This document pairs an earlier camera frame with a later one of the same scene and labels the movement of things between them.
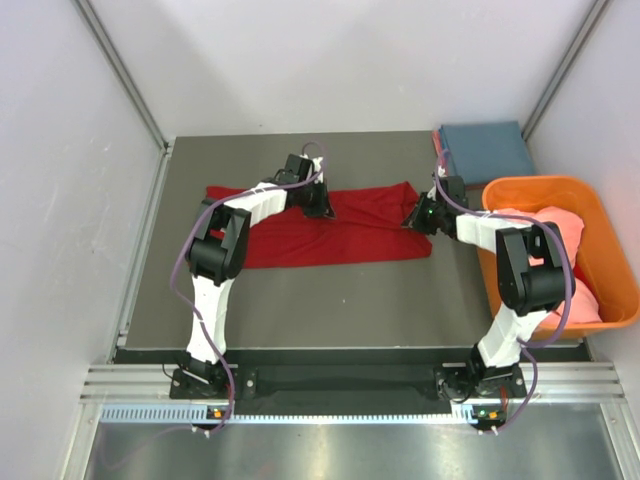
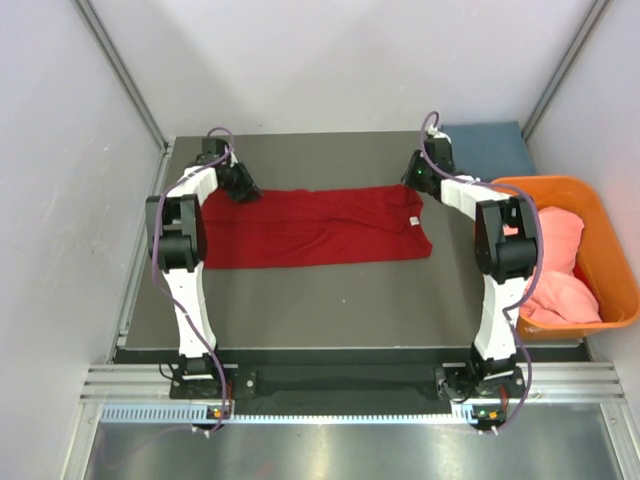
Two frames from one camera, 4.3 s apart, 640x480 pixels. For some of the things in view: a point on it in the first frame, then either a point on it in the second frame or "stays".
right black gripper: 414,220 → 408,176
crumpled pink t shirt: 583,305 stays
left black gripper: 322,209 → 247,189
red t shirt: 368,225 stays
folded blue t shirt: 483,150 stays
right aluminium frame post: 592,20 stays
